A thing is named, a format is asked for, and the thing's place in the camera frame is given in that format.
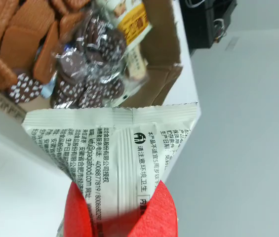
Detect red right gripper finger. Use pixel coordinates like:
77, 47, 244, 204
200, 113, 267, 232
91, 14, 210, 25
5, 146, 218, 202
96, 180, 179, 237

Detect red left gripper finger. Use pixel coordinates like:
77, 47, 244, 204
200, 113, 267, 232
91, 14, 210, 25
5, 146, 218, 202
64, 182, 93, 237

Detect white snack packet black print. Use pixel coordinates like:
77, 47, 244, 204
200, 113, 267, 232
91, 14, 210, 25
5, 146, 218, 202
22, 102, 199, 237

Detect beige snack package with text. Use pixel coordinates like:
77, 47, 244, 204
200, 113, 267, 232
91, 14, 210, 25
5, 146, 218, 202
125, 46, 150, 82

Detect yellow snack package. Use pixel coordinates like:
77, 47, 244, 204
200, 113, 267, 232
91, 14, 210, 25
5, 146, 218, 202
104, 0, 154, 47

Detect single dotted chocolate cookie pack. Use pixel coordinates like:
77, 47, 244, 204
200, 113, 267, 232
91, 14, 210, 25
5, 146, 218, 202
7, 73, 43, 104

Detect orange-brown wafer biscuit pack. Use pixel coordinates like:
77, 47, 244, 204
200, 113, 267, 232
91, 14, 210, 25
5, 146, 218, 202
33, 21, 61, 84
8, 0, 56, 33
0, 27, 46, 72

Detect clear bag chocolate cookies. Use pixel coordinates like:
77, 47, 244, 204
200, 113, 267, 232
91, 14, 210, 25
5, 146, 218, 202
51, 12, 130, 109

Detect brown cardboard box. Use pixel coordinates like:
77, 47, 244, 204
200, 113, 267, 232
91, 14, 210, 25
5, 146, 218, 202
0, 0, 184, 171

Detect black equipment box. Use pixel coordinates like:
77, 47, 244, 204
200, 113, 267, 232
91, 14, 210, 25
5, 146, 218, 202
180, 0, 238, 57

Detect white cable loop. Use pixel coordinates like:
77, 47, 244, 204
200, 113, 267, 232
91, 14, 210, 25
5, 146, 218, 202
212, 18, 228, 38

